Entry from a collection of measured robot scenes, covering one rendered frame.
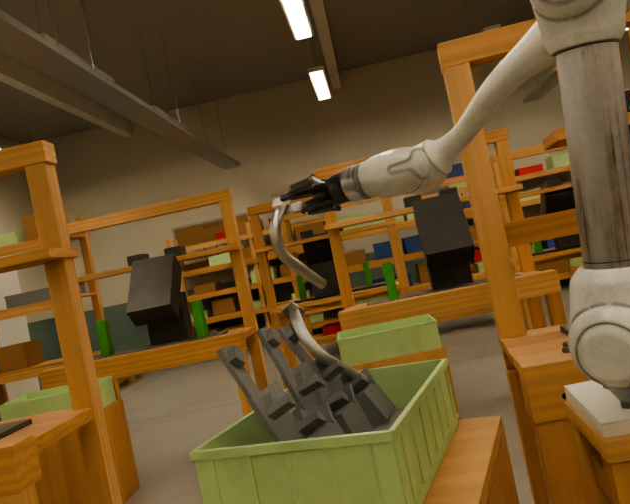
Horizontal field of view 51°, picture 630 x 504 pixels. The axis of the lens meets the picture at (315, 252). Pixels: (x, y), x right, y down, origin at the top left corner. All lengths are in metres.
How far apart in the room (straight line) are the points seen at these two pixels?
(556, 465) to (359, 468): 0.77
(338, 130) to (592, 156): 11.07
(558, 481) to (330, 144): 10.62
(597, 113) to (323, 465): 0.77
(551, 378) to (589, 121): 0.81
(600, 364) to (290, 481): 0.58
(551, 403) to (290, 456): 0.81
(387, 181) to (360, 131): 10.64
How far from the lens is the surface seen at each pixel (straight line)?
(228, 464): 1.33
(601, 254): 1.21
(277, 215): 1.74
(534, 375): 1.81
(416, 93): 12.32
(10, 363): 6.96
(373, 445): 1.21
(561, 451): 1.87
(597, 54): 1.22
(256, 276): 11.47
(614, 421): 1.36
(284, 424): 1.41
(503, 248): 2.37
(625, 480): 1.37
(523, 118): 12.47
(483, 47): 2.46
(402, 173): 1.51
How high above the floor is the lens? 1.27
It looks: 1 degrees up
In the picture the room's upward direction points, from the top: 12 degrees counter-clockwise
